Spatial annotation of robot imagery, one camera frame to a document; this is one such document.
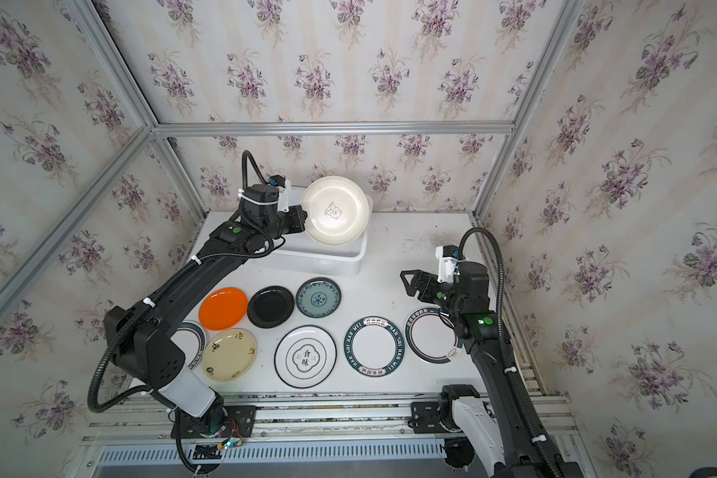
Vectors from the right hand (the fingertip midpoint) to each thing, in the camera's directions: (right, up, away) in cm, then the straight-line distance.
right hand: (422, 276), depth 76 cm
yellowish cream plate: (-54, -24, +8) cm, 59 cm away
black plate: (-45, -12, +16) cm, 49 cm away
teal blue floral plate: (-30, -9, +20) cm, 37 cm away
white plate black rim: (-32, -24, +8) cm, 41 cm away
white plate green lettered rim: (-12, -22, +11) cm, 27 cm away
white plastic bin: (-34, +5, +14) cm, 37 cm away
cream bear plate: (-22, +18, +7) cm, 29 cm away
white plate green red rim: (+5, -20, +10) cm, 23 cm away
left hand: (-30, +17, +5) cm, 35 cm away
